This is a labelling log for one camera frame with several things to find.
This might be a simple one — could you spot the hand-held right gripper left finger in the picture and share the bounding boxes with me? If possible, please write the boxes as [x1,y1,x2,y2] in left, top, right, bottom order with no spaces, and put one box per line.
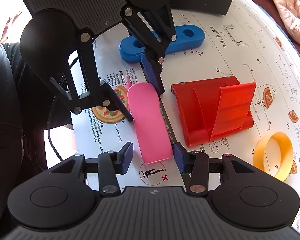
[49,142,134,197]

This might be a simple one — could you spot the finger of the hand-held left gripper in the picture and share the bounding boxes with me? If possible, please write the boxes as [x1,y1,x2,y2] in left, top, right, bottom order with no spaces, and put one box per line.
[49,31,135,123]
[122,4,177,95]

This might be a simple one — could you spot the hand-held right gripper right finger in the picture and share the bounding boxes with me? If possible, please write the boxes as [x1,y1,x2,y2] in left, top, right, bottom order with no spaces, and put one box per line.
[172,142,259,197]

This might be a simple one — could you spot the pink plastic shoe sole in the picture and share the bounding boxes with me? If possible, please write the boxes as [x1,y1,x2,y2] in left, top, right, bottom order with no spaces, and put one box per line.
[125,75,173,164]

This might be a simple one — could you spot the red plastic phone stand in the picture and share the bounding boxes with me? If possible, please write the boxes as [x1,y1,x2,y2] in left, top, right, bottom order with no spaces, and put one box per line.
[170,76,257,148]

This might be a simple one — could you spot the blue block with holes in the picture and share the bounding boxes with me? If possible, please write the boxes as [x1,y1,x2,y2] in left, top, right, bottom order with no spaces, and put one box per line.
[119,25,205,64]

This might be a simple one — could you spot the printed instruction sheet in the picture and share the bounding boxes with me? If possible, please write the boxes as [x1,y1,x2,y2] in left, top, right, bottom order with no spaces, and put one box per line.
[45,0,300,233]

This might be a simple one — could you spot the person's dark clothed leg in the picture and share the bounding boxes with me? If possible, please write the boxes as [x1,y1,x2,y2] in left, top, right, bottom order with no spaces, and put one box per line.
[0,30,75,233]

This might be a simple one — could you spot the pink quilted jacket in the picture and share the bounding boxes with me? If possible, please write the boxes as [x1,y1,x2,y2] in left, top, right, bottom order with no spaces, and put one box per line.
[247,0,300,46]

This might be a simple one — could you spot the black cable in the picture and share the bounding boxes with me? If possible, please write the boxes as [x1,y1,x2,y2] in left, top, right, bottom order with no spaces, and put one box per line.
[47,97,67,161]

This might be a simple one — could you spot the yellow plastic ring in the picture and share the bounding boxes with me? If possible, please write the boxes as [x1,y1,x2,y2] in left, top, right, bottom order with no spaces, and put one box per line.
[252,132,294,182]

